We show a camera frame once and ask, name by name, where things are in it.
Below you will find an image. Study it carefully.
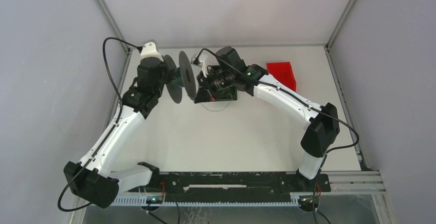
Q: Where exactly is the dark grey cable spool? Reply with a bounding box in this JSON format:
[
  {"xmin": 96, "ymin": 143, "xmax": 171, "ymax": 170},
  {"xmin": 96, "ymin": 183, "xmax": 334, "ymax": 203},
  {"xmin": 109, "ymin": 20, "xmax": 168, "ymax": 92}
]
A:
[{"xmin": 163, "ymin": 51, "xmax": 196, "ymax": 104}]

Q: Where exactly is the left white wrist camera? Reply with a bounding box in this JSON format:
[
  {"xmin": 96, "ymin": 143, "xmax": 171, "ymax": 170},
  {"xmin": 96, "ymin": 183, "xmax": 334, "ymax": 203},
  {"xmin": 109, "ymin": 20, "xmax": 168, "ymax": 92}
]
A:
[{"xmin": 140, "ymin": 40, "xmax": 164, "ymax": 62}]

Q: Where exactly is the green cable in black bin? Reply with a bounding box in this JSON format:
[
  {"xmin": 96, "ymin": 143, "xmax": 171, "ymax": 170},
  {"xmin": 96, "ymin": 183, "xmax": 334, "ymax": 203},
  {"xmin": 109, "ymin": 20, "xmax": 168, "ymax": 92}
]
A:
[{"xmin": 217, "ymin": 88, "xmax": 237, "ymax": 99}]

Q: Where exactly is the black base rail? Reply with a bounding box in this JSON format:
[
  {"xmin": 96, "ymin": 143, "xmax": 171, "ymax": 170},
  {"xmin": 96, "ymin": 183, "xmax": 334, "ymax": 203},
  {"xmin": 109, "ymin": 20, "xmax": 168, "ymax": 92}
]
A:
[{"xmin": 130, "ymin": 171, "xmax": 332, "ymax": 204}]

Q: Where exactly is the left black camera cable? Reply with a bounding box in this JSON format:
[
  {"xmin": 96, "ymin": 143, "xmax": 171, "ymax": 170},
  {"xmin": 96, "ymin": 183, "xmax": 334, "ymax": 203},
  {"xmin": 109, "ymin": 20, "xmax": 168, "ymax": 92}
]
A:
[{"xmin": 57, "ymin": 37, "xmax": 143, "ymax": 212}]

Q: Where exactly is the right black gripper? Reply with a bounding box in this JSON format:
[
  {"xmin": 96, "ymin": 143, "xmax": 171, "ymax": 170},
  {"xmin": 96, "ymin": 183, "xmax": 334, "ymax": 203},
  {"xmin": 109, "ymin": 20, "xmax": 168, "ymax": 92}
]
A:
[{"xmin": 194, "ymin": 69, "xmax": 234, "ymax": 105}]

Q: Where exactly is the blue cable on spool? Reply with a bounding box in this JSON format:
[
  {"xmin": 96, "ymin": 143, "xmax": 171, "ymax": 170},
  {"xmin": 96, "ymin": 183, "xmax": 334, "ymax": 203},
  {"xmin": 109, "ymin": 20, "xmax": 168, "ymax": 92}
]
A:
[{"xmin": 174, "ymin": 69, "xmax": 185, "ymax": 89}]

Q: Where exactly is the black plastic bin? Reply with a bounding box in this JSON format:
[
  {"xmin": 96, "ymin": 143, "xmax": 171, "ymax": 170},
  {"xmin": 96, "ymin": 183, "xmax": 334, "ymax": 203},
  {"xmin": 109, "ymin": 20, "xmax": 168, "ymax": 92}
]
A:
[{"xmin": 213, "ymin": 86, "xmax": 238, "ymax": 102}]

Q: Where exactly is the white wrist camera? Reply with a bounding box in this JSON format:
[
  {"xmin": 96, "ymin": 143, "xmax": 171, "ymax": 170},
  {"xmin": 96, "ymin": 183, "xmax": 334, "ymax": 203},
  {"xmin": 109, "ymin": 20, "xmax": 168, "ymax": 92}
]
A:
[
  {"xmin": 140, "ymin": 40, "xmax": 164, "ymax": 62},
  {"xmin": 190, "ymin": 52, "xmax": 210, "ymax": 78}
]

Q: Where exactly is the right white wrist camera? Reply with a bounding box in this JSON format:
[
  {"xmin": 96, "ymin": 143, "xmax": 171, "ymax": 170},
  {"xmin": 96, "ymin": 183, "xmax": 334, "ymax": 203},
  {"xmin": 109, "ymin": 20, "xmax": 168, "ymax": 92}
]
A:
[{"xmin": 190, "ymin": 52, "xmax": 210, "ymax": 78}]

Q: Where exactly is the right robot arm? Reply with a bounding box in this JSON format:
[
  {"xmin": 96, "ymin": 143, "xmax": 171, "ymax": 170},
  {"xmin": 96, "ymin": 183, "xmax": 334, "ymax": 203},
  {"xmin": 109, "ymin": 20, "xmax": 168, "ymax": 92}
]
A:
[{"xmin": 191, "ymin": 46, "xmax": 340, "ymax": 191}]

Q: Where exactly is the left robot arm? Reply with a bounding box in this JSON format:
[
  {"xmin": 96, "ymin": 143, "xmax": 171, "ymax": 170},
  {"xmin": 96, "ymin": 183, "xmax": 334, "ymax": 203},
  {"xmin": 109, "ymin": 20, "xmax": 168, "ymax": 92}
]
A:
[{"xmin": 61, "ymin": 55, "xmax": 178, "ymax": 208}]

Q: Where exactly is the red plastic bin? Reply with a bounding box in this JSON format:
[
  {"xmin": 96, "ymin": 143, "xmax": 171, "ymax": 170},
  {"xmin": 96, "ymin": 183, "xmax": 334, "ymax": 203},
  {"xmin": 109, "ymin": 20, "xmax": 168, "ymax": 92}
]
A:
[{"xmin": 266, "ymin": 62, "xmax": 297, "ymax": 91}]

